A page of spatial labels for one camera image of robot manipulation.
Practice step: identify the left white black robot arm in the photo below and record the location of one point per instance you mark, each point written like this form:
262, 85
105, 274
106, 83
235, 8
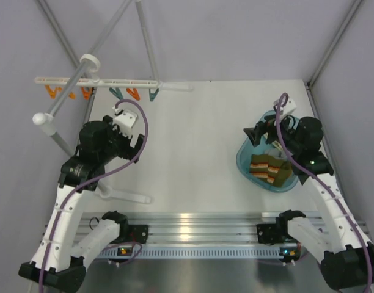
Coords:
59, 263

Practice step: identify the grey white drying rack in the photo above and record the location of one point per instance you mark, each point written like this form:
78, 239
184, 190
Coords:
88, 67

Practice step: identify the aluminium mounting rail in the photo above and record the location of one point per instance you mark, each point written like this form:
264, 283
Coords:
201, 228

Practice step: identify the white clip hanger bar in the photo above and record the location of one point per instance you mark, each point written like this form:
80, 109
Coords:
86, 82

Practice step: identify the green striped sock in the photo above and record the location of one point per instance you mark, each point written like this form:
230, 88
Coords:
278, 172
258, 166

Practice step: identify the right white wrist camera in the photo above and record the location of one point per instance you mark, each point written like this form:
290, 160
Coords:
287, 107

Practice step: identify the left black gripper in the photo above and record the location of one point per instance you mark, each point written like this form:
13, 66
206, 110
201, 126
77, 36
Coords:
129, 152

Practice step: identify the teal plastic basin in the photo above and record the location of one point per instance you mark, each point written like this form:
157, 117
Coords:
243, 160

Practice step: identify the teal clothespin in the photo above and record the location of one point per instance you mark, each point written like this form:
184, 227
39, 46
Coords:
117, 93
153, 95

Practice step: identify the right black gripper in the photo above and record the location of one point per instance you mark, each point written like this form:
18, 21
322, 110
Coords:
255, 134

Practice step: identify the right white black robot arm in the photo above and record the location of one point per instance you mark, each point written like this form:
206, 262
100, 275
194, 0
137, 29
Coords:
345, 254

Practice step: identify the slotted white cable duct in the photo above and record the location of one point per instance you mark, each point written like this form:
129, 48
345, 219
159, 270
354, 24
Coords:
205, 252

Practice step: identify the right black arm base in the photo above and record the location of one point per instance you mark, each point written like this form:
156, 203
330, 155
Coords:
268, 234

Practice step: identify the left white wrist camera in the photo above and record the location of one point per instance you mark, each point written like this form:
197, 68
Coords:
125, 119

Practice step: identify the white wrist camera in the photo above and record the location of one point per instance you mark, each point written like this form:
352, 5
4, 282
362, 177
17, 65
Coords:
287, 107
125, 119

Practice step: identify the white grey sock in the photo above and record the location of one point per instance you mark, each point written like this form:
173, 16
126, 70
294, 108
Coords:
276, 153

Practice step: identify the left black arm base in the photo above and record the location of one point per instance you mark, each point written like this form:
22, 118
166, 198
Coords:
137, 233

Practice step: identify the orange clothespin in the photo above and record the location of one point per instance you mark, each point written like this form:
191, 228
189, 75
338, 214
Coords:
53, 92
72, 95
133, 92
87, 92

